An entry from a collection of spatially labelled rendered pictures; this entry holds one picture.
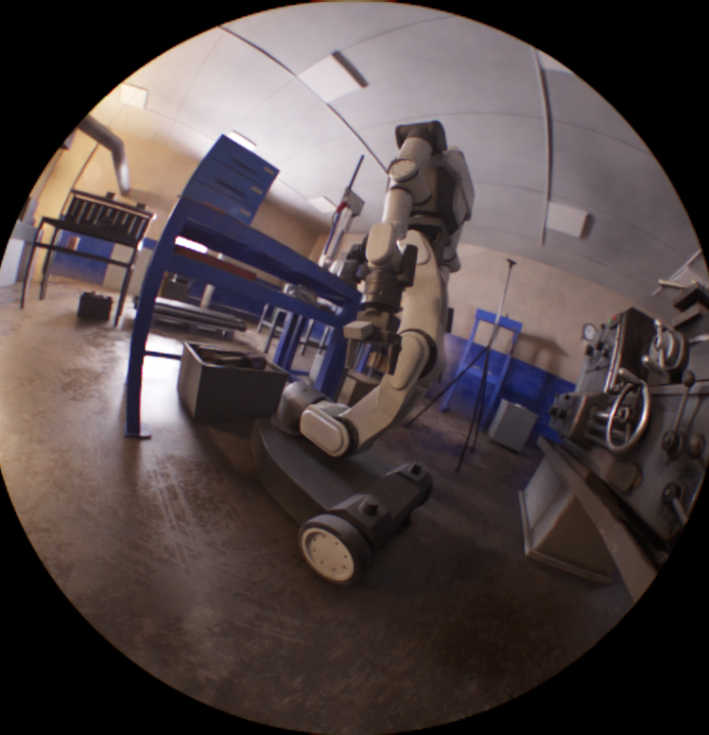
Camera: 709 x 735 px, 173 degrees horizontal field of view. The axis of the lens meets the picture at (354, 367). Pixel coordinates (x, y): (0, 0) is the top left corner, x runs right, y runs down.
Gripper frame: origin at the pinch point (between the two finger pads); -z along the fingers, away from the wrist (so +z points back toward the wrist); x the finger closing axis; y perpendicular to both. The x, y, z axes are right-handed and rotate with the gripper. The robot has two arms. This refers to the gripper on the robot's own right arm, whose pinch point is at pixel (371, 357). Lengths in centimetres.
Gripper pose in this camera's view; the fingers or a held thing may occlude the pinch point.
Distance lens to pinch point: 50.9
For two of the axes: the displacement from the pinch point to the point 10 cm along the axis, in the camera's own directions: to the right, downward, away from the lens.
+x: 8.1, 1.7, -5.6
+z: 1.9, -9.8, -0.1
